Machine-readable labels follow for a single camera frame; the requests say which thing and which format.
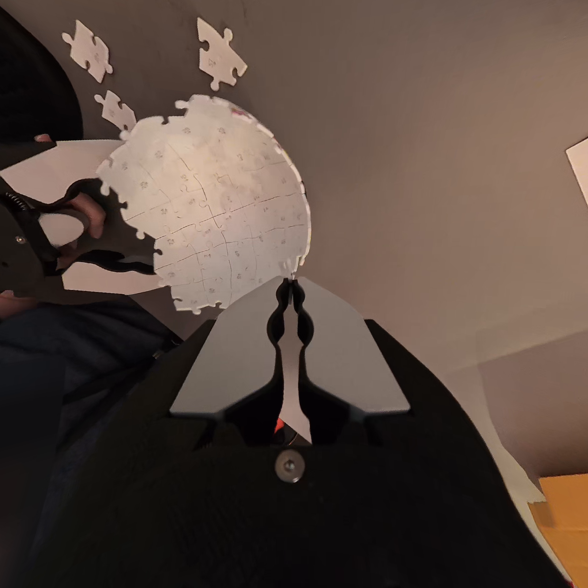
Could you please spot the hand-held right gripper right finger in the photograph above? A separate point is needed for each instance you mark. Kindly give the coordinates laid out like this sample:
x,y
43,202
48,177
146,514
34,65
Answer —
x,y
358,367

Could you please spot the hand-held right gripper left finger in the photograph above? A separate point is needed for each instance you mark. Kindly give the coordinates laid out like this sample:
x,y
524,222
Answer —
x,y
220,367

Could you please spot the orange-yellow box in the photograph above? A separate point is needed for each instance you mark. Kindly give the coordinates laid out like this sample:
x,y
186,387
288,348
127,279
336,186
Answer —
x,y
567,519

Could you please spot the white instruction leaflet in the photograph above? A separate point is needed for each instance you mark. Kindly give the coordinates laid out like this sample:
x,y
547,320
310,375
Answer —
x,y
579,170

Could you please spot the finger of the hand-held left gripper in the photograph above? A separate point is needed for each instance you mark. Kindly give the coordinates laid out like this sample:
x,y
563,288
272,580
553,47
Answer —
x,y
64,160
110,282

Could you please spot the partly built puzzle ball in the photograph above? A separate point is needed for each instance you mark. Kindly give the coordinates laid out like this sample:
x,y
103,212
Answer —
x,y
206,197

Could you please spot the black wrist rest pad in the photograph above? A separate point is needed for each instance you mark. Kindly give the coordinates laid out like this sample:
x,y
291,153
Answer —
x,y
27,69

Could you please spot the person's left hand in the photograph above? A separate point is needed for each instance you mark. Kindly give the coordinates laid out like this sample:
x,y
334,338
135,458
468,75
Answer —
x,y
92,213

